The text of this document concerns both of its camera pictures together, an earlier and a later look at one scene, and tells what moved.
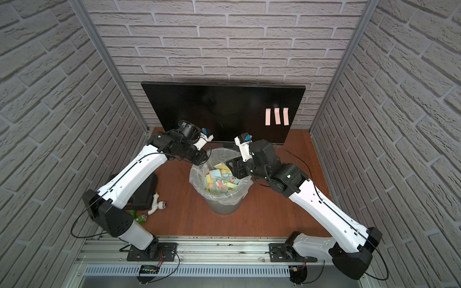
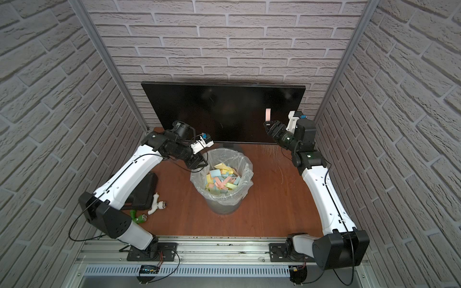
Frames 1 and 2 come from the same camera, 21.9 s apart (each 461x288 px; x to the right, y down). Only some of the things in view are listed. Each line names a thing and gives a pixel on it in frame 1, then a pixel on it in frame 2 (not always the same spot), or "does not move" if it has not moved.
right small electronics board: x=298 y=274 does not move
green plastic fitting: x=140 y=219 does not move
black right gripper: x=236 y=169 -> x=275 y=129
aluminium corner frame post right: x=336 y=84 does not move
